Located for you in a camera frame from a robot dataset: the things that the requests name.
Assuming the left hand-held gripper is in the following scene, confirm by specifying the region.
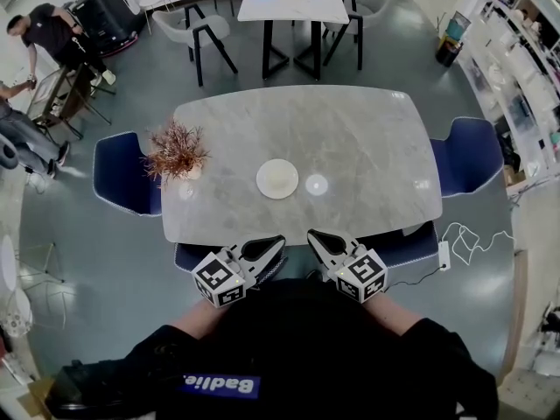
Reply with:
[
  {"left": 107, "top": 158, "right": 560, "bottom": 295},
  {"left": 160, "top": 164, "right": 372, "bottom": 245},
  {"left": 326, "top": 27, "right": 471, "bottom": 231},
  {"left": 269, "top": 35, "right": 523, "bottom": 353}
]
[{"left": 191, "top": 233, "right": 289, "bottom": 310}]

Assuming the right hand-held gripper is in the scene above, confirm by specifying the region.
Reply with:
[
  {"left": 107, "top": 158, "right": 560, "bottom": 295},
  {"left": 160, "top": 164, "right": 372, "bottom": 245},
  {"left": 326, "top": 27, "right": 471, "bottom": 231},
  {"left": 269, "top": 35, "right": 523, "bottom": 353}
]
[{"left": 306, "top": 227, "right": 389, "bottom": 306}]

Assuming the white round plate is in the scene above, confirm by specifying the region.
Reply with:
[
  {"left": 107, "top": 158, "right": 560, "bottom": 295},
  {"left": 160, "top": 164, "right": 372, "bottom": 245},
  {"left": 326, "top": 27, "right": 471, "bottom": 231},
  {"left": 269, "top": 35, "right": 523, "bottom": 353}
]
[{"left": 255, "top": 157, "right": 300, "bottom": 200}]

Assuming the person's right forearm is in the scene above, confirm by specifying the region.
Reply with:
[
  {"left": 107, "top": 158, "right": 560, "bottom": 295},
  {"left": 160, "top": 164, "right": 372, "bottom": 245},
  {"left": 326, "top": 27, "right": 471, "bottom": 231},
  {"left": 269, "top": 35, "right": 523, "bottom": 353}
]
[{"left": 362, "top": 292, "right": 425, "bottom": 338}]

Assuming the person's left forearm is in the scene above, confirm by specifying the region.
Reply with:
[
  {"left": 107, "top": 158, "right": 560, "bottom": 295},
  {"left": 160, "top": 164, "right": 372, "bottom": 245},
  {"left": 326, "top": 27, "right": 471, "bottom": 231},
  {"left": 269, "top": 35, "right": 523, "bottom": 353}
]
[{"left": 168, "top": 297, "right": 229, "bottom": 341}]

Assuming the grey chair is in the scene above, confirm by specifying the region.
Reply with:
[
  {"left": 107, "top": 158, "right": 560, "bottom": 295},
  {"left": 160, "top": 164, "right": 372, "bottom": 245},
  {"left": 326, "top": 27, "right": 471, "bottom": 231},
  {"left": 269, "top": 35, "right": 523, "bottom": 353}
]
[
  {"left": 173, "top": 240, "right": 290, "bottom": 286},
  {"left": 356, "top": 220, "right": 440, "bottom": 271}
]

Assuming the grey marble dining table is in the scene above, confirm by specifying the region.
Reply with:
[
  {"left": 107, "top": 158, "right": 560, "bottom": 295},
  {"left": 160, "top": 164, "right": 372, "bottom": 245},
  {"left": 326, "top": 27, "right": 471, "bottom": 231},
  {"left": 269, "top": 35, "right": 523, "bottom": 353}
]
[{"left": 160, "top": 84, "right": 444, "bottom": 247}]

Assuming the person's black clothing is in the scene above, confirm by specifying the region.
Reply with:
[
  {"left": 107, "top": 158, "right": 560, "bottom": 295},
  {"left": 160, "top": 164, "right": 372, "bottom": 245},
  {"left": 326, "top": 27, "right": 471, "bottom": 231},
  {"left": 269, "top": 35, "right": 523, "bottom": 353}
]
[{"left": 45, "top": 277, "right": 500, "bottom": 420}]

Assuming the dried brown plant in vase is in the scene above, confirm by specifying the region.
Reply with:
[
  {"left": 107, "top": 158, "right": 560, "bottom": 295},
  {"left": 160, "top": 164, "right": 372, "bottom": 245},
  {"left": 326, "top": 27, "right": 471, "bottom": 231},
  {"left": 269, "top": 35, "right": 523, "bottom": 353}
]
[{"left": 142, "top": 120, "right": 213, "bottom": 188}]

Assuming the blue shell chair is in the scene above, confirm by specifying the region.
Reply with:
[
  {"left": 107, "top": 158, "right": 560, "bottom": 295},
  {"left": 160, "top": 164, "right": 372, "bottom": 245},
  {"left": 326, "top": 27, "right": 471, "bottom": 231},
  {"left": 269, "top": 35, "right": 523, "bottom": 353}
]
[
  {"left": 92, "top": 131, "right": 164, "bottom": 218},
  {"left": 429, "top": 116, "right": 506, "bottom": 200}
]

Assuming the black bin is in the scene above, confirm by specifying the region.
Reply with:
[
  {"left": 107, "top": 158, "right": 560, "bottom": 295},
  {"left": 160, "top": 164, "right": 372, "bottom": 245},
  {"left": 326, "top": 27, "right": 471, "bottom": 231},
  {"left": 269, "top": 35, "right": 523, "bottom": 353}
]
[{"left": 436, "top": 36, "right": 465, "bottom": 68}]

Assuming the white table with black legs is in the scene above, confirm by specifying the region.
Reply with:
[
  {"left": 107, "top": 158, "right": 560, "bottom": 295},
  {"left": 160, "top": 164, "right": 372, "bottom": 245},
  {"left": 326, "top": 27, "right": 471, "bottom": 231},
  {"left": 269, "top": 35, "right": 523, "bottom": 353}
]
[{"left": 237, "top": 0, "right": 351, "bottom": 82}]

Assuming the wooden folding stand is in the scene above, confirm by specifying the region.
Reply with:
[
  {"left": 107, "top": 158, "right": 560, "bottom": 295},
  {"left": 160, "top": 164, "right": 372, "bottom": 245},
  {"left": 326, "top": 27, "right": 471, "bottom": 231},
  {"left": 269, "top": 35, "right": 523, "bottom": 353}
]
[{"left": 25, "top": 61, "right": 117, "bottom": 142}]

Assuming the white floral stool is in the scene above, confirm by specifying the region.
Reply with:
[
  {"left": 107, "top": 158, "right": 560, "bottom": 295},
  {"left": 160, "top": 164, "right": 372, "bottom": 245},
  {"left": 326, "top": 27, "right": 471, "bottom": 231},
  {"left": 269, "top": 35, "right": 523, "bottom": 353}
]
[{"left": 0, "top": 286, "right": 34, "bottom": 339}]

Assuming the white shelf unit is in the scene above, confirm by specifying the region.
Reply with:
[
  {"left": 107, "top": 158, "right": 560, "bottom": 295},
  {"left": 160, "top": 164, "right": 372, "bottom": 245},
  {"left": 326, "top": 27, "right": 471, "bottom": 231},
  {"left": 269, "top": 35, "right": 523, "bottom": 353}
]
[{"left": 454, "top": 0, "right": 560, "bottom": 201}]

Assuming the black wheeled cart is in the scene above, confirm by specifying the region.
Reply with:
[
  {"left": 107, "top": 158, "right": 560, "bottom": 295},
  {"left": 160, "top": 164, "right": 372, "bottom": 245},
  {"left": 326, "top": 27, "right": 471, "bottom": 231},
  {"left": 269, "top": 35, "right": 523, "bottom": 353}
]
[{"left": 69, "top": 0, "right": 148, "bottom": 58}]

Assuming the black cable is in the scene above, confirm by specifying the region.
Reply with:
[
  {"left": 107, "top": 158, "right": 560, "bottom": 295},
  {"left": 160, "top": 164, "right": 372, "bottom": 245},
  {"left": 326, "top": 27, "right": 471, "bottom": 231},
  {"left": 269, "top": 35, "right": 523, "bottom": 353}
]
[{"left": 387, "top": 262, "right": 444, "bottom": 289}]

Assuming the white cable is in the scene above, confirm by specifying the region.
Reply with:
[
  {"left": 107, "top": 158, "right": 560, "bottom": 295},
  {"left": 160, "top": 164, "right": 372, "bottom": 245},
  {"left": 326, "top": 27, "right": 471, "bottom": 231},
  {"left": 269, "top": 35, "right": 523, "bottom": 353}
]
[{"left": 441, "top": 221, "right": 518, "bottom": 266}]

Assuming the wire frame stand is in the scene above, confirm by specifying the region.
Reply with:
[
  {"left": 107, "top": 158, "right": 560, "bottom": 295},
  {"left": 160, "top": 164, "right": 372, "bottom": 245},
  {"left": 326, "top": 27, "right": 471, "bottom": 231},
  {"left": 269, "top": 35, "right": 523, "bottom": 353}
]
[{"left": 17, "top": 240, "right": 67, "bottom": 330}]

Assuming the grey armchair with black frame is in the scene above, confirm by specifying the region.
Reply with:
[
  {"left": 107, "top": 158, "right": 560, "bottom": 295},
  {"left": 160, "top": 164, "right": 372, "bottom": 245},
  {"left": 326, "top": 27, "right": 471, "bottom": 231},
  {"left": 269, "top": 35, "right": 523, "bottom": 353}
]
[
  {"left": 321, "top": 0, "right": 393, "bottom": 72},
  {"left": 151, "top": 3, "right": 240, "bottom": 88}
]

